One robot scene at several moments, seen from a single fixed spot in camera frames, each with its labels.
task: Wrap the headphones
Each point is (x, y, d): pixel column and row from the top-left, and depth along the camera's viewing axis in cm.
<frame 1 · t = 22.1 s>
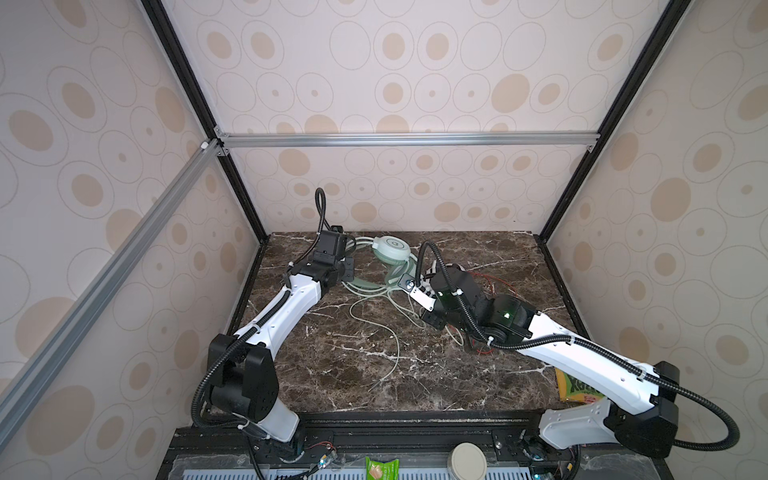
left hand: (351, 258, 86), fingers closed
right hand: (424, 290, 71), fingers closed
mint green headphones: (394, 252, 79), point 29 cm above the table

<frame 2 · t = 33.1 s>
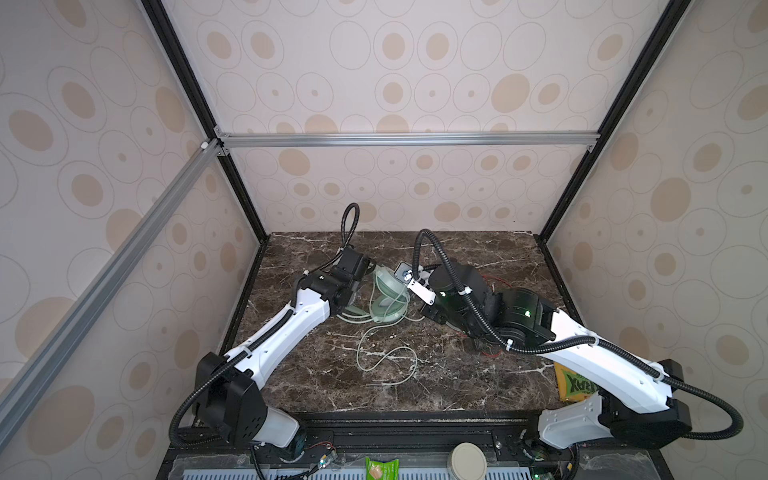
left hand: (341, 278, 81), fingers closed
right hand: (426, 279, 63), fingers closed
mint green headphones: (386, 300, 87), point 14 cm above the table

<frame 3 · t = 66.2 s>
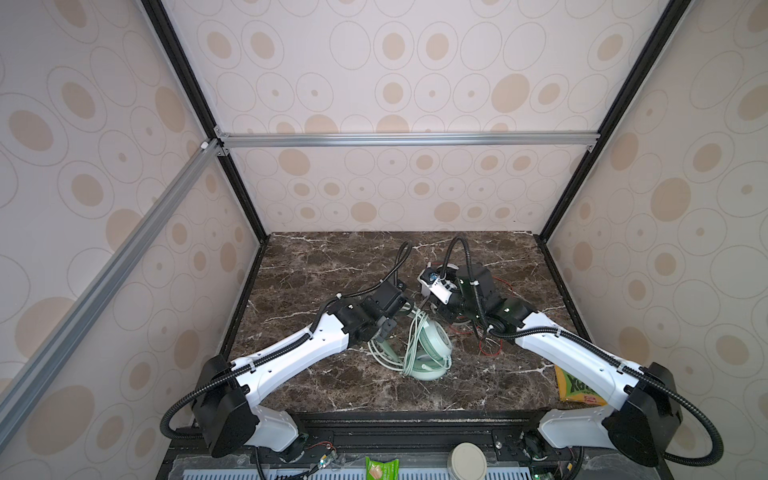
left hand: (386, 312, 78), fingers closed
right hand: (433, 289, 80), fingers closed
mint green headphones: (427, 354, 72), point 19 cm above the table

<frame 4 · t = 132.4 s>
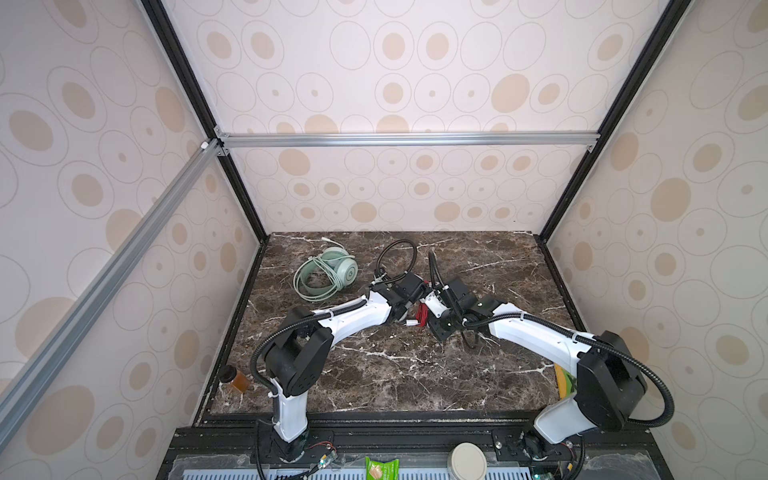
left hand: (400, 301, 91), fingers closed
right hand: (433, 321, 87), fingers closed
mint green headphones: (323, 275, 106), point 3 cm above the table

